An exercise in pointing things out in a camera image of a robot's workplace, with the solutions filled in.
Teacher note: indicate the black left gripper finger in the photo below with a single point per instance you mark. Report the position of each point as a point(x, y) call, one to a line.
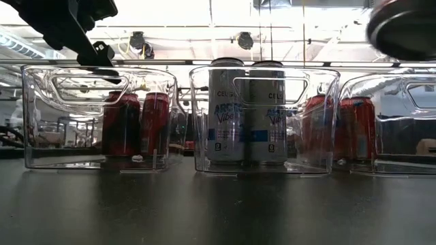
point(97, 56)
point(109, 75)

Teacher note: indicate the red Coca-Cola can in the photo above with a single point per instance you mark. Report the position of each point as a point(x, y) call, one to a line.
point(121, 129)
point(405, 30)
point(155, 126)

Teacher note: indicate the clear plastic bin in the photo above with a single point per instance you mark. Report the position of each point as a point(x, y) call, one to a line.
point(201, 136)
point(51, 136)
point(391, 102)

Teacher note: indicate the silver Celsius can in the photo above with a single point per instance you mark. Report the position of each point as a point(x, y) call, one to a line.
point(225, 136)
point(269, 143)

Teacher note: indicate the black ceiling dome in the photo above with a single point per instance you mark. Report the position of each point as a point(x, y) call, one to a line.
point(137, 39)
point(245, 40)

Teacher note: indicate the black hanging device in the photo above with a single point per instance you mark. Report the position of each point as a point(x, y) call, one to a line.
point(147, 51)

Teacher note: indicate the background workbench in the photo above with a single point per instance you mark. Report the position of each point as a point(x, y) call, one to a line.
point(68, 132)

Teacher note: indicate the black table mat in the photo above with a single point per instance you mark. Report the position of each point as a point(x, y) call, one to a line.
point(218, 204)

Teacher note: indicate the black metal table frame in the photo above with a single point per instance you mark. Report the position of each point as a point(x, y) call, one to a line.
point(34, 62)

